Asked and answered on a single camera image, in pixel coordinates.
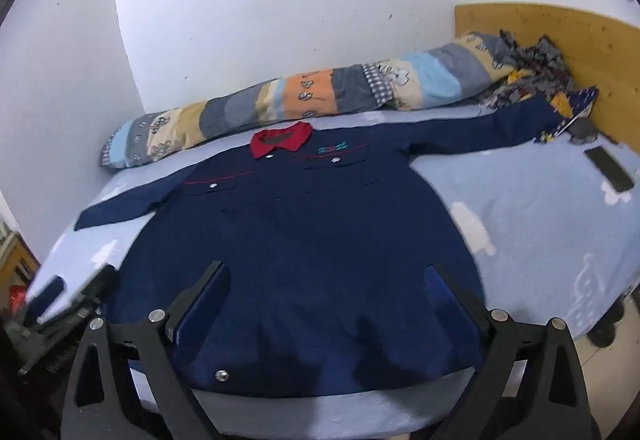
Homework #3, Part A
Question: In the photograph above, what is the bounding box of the light blue cloud bed sheet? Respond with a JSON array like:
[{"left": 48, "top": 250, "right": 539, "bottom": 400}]
[{"left": 25, "top": 102, "right": 640, "bottom": 440}]

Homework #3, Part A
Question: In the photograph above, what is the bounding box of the yellow wooden cabinet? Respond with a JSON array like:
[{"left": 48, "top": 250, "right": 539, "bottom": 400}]
[{"left": 0, "top": 217, "right": 41, "bottom": 303}]

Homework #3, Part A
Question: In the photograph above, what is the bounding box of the dark floral cloth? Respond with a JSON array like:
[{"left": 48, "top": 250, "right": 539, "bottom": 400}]
[{"left": 480, "top": 30, "right": 581, "bottom": 111}]

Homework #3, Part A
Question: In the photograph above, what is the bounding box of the striped patchwork quilt roll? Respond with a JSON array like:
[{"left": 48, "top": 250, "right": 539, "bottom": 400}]
[{"left": 98, "top": 32, "right": 521, "bottom": 169}]

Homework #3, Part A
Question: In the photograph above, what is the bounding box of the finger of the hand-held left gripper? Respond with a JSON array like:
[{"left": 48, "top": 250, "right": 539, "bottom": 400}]
[
  {"left": 25, "top": 276, "right": 66, "bottom": 321},
  {"left": 65, "top": 265, "right": 119, "bottom": 315}
]

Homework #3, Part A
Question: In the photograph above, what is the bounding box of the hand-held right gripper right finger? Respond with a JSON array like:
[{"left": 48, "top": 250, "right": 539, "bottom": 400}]
[{"left": 424, "top": 262, "right": 601, "bottom": 440}]

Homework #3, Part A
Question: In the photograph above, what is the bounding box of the navy yellow printed cloth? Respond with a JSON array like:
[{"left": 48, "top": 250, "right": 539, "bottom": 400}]
[{"left": 534, "top": 86, "right": 600, "bottom": 144}]

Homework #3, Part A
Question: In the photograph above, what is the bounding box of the wooden headboard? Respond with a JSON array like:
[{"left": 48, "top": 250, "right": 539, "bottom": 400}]
[{"left": 454, "top": 4, "right": 640, "bottom": 147}]

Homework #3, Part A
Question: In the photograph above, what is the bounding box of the dark object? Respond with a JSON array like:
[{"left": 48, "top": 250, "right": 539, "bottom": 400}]
[{"left": 587, "top": 290, "right": 627, "bottom": 348}]

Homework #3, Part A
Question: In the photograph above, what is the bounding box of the navy shirt with red collar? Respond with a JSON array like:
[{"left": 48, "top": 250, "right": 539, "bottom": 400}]
[{"left": 75, "top": 96, "right": 566, "bottom": 398}]

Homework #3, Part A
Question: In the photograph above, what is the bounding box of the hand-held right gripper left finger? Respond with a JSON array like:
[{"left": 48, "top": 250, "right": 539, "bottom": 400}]
[{"left": 60, "top": 261, "right": 232, "bottom": 440}]

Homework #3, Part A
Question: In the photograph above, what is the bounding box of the black phone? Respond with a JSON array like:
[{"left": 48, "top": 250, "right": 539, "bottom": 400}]
[{"left": 584, "top": 146, "right": 635, "bottom": 193}]

